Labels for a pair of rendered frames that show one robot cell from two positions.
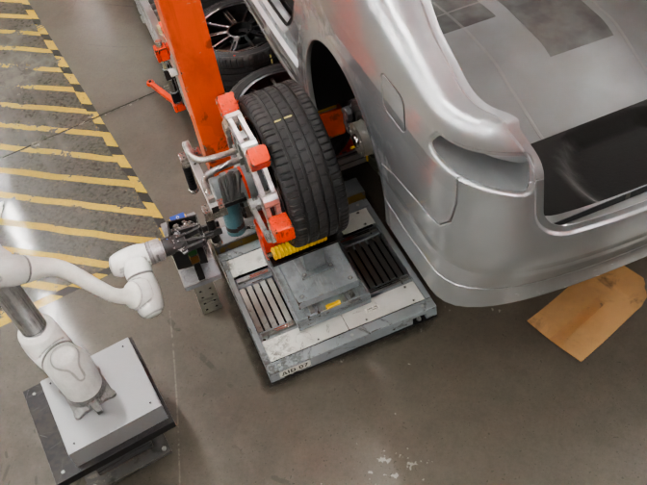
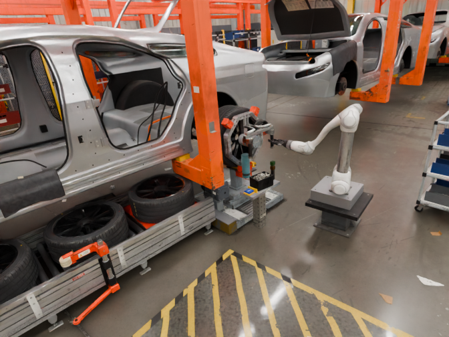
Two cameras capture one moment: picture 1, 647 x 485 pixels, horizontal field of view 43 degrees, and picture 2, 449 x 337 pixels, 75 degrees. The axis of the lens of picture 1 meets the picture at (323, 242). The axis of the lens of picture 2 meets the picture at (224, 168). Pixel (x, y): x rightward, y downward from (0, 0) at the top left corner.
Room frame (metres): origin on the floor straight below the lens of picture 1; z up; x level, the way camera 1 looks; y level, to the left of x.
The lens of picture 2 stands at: (4.05, 2.78, 1.87)
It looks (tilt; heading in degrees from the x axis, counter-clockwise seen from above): 24 degrees down; 243
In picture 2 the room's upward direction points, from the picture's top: 5 degrees counter-clockwise
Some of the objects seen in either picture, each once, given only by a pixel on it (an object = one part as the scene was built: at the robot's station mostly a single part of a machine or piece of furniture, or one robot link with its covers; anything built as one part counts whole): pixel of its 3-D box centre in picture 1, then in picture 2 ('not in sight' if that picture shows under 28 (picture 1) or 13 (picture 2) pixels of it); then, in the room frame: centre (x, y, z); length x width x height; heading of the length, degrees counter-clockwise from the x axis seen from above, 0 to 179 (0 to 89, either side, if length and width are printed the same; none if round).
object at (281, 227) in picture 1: (281, 228); not in sight; (2.18, 0.15, 0.85); 0.09 x 0.08 x 0.07; 14
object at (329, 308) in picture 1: (315, 274); (236, 192); (2.53, 0.07, 0.13); 0.50 x 0.36 x 0.10; 14
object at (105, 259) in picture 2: (169, 76); (107, 265); (4.10, 0.71, 0.30); 0.09 x 0.05 x 0.50; 14
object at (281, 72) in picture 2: not in sight; (344, 43); (-1.81, -2.24, 1.49); 4.95 x 1.86 x 1.59; 14
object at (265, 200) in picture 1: (253, 178); (244, 138); (2.48, 0.23, 0.85); 0.54 x 0.07 x 0.54; 14
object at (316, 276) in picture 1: (309, 248); (236, 178); (2.52, 0.07, 0.32); 0.40 x 0.30 x 0.28; 14
